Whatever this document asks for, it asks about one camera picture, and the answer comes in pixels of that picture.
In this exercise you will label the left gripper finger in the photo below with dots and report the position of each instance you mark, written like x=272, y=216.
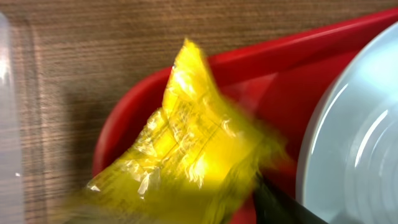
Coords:
x=273, y=206

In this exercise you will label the clear plastic waste bin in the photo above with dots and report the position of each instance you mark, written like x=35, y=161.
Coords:
x=22, y=163

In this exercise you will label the light blue plate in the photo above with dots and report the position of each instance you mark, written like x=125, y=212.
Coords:
x=347, y=166

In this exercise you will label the yellow snack wrapper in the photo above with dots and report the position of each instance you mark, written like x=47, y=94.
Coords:
x=196, y=160

